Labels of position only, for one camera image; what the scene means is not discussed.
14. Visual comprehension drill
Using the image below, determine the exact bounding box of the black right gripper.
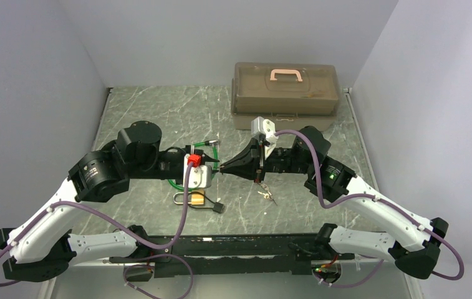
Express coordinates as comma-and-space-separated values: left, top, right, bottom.
220, 138, 314, 183

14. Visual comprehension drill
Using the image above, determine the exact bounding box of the black cable padlock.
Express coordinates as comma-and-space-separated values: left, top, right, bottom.
188, 199, 224, 214

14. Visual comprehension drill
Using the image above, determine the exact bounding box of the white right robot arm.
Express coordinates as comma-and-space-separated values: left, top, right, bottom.
220, 126, 448, 280

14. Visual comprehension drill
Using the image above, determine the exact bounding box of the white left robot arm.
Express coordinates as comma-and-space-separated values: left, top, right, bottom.
0, 121, 218, 285

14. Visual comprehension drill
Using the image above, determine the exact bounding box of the silver key bunch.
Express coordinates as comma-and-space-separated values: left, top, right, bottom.
258, 183, 277, 205

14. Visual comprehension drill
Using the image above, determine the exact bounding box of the brass padlock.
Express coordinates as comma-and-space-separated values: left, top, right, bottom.
173, 190, 206, 206

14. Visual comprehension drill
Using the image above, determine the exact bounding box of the brown plastic toolbox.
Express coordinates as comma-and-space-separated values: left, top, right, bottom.
231, 62, 342, 131

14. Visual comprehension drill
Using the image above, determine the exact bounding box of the green cable lock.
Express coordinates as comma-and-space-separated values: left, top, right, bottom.
184, 140, 219, 191

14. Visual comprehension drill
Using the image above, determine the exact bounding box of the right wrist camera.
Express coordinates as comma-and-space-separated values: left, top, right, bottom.
251, 116, 278, 159

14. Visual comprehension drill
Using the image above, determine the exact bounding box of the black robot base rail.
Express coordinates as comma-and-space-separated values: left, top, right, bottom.
110, 234, 354, 278

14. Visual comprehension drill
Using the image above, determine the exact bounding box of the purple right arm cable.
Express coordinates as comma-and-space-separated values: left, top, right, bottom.
274, 129, 465, 289

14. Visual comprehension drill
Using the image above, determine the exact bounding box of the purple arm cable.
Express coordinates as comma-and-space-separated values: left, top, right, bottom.
0, 163, 196, 299
274, 129, 465, 289

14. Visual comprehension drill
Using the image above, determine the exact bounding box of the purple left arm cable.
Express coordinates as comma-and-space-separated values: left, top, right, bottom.
0, 163, 196, 299

